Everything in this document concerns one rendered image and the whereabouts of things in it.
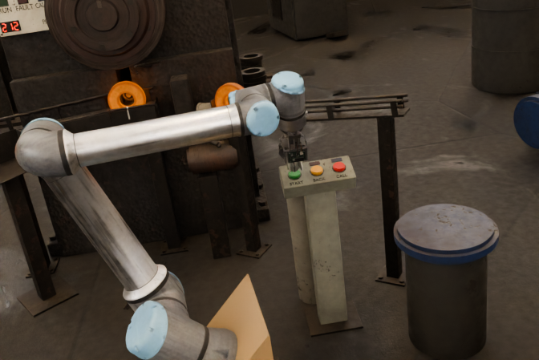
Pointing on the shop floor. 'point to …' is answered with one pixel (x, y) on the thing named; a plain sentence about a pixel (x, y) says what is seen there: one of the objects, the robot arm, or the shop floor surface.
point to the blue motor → (528, 120)
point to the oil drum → (505, 24)
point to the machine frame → (63, 69)
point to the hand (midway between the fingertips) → (293, 167)
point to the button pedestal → (325, 244)
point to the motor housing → (211, 205)
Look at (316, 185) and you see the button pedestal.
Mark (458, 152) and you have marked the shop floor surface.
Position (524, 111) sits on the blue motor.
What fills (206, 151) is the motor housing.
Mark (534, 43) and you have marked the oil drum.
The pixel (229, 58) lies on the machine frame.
